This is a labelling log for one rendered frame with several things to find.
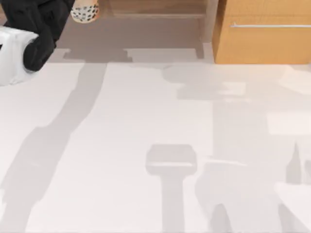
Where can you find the wooden drawer front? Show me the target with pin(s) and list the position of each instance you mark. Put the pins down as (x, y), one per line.
(267, 46)

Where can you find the spotted beige cup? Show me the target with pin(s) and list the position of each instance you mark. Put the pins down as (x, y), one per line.
(85, 13)

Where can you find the open wooden shelf unit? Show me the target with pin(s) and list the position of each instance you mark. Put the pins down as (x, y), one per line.
(155, 29)

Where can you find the wooden cupboard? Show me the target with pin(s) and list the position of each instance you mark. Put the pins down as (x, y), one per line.
(219, 36)

